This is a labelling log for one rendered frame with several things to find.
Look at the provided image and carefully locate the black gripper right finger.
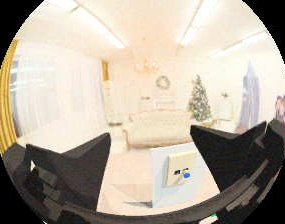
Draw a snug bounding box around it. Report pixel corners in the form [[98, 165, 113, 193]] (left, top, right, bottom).
[[190, 120, 267, 192]]

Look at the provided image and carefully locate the grey panel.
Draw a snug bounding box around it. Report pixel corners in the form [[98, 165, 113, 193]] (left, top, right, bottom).
[[150, 141, 207, 209]]

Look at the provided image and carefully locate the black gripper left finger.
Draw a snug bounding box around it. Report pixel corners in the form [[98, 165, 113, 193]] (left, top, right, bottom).
[[25, 132, 111, 210]]

